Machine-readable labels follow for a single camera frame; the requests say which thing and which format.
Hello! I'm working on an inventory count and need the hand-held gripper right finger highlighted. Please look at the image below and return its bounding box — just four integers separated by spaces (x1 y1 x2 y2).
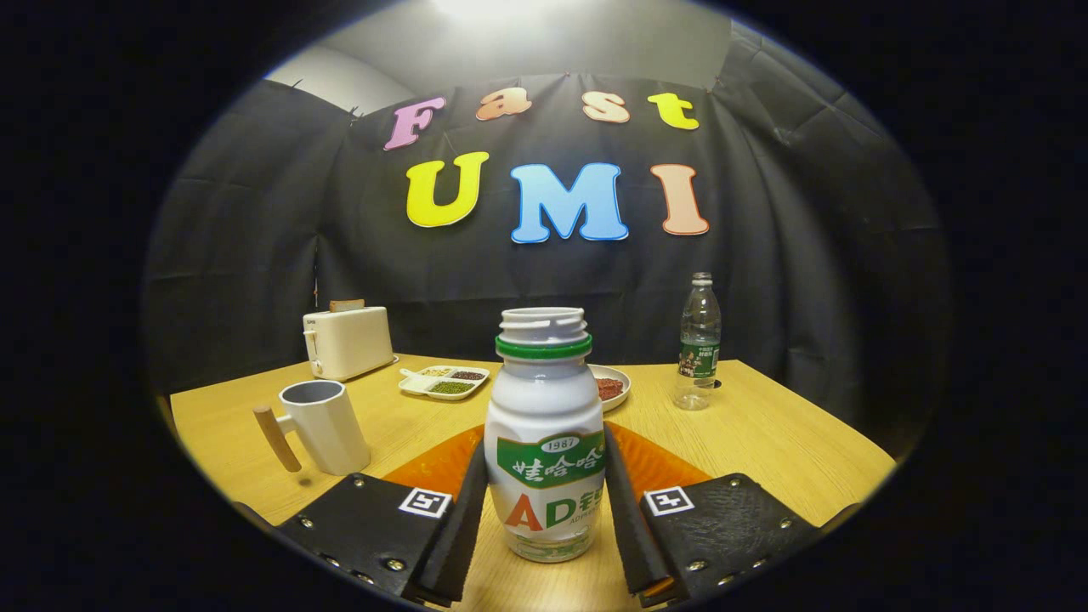
602 421 824 609

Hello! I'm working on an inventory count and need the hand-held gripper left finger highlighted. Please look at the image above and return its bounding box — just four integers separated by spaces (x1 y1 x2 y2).
276 425 491 609

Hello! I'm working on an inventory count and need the white juice bottle green label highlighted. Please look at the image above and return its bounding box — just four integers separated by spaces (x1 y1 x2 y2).
484 307 606 564

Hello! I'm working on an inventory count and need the white cup wooden handle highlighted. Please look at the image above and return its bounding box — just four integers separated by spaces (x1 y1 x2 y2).
252 379 371 477

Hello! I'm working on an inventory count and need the clear plastic water bottle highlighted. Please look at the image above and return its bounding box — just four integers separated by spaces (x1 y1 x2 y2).
673 272 723 411

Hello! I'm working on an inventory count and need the divided white bean dish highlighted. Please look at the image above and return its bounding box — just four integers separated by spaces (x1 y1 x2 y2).
399 365 491 402

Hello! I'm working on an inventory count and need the round white plate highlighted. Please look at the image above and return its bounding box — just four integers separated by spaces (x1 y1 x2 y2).
588 364 632 414

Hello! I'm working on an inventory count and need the wooden table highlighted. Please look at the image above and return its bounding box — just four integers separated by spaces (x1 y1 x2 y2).
168 353 898 612

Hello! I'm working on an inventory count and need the cream toaster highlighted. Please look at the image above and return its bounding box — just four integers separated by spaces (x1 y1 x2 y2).
303 306 397 382

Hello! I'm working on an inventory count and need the black backdrop cloth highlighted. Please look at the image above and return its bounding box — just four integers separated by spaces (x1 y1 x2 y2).
143 21 951 460

